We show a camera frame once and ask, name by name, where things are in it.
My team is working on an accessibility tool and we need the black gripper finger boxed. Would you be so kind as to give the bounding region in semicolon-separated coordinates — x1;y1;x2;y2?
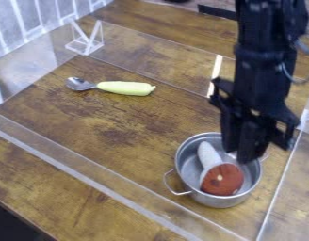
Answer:
237;119;273;164
220;108;241;153

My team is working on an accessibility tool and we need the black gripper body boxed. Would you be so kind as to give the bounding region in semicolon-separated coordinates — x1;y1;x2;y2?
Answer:
209;45;298;150

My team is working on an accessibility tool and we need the red and white plush mushroom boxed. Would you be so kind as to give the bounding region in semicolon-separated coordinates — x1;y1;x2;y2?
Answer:
197;141;244;196

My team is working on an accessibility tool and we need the silver pot with handles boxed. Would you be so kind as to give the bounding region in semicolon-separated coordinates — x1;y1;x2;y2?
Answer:
163;133;268;208

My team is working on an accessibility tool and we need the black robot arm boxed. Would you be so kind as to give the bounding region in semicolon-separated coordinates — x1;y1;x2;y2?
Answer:
209;0;308;164

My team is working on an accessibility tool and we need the black bar on table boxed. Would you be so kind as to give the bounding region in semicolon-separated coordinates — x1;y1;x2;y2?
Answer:
197;4;236;21

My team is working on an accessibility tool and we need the clear acrylic front barrier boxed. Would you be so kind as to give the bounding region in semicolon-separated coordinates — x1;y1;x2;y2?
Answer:
0;115;248;241

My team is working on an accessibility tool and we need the black cable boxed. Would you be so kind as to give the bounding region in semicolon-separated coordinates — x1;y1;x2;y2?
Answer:
278;37;309;85

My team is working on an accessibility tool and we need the spoon with yellow-green handle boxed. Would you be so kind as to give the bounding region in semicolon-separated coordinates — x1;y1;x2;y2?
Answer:
65;77;155;96

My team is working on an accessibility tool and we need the clear acrylic triangular bracket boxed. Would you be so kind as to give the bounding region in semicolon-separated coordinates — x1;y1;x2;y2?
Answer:
65;20;103;56

